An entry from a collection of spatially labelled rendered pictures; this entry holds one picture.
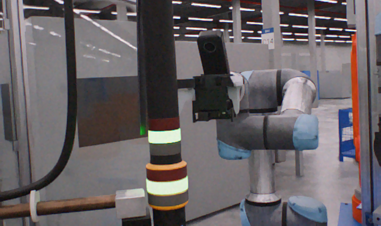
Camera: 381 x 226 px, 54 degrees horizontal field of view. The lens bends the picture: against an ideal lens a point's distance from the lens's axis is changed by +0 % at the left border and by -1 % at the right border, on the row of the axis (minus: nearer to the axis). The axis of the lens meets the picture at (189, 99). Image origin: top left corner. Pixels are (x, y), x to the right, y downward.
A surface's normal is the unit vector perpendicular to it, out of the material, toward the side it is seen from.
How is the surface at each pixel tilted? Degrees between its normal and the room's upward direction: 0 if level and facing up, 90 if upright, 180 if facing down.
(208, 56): 123
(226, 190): 90
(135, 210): 90
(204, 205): 90
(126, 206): 90
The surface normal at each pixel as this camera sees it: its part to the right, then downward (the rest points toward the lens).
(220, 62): -0.21, 0.59
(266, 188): 0.05, 0.05
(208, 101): -0.26, 0.07
